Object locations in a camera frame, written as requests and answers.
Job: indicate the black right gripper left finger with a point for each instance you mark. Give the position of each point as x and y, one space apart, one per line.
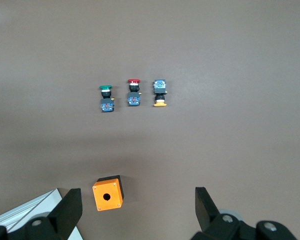
52 225

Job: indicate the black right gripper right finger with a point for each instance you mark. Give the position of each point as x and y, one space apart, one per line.
215 227

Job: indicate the green mushroom push button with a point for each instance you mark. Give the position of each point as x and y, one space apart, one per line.
106 103

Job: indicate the white drawer cabinet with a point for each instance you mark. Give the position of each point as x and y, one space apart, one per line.
27 207

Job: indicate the red mushroom push button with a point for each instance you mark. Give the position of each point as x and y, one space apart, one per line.
134 100

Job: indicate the yellow mushroom push button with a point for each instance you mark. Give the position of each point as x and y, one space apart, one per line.
160 86

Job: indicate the orange push-button enclosure box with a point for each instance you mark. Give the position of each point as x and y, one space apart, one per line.
107 197

